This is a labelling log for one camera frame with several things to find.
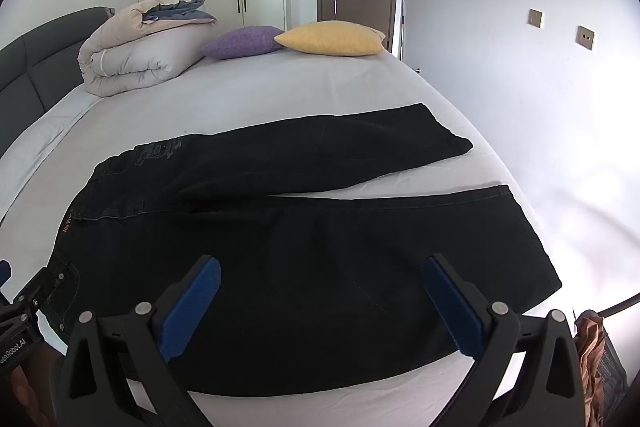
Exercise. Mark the grey padded headboard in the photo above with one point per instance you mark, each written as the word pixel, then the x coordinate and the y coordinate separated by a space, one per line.
pixel 40 57

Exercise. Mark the bed with white sheet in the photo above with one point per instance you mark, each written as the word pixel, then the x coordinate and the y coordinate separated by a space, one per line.
pixel 275 92

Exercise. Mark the black mesh basket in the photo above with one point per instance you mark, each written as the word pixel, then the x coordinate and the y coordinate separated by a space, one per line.
pixel 612 367

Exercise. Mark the brass wall switch plate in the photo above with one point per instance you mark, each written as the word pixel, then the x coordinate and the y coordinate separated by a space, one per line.
pixel 585 37
pixel 535 18

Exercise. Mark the yellow pillow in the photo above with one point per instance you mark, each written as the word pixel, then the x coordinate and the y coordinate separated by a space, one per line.
pixel 330 38

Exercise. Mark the purple pillow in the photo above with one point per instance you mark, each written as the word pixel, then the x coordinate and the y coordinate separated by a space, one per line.
pixel 240 43

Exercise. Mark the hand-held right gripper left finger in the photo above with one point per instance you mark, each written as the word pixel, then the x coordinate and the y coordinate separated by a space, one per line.
pixel 192 307

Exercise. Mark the folded beige duvet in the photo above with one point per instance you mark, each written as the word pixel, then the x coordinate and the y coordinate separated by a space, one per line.
pixel 135 57

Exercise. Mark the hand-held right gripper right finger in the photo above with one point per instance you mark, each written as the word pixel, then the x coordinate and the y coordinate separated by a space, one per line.
pixel 450 307

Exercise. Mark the black denim pants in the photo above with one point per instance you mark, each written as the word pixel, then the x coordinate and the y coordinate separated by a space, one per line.
pixel 300 257

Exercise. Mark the flat white pillow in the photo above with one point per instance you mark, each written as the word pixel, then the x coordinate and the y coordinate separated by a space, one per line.
pixel 35 142

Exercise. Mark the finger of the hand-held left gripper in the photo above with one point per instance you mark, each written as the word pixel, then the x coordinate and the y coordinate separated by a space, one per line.
pixel 36 288

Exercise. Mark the brown paper bag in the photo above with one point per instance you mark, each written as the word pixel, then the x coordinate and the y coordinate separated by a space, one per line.
pixel 590 347

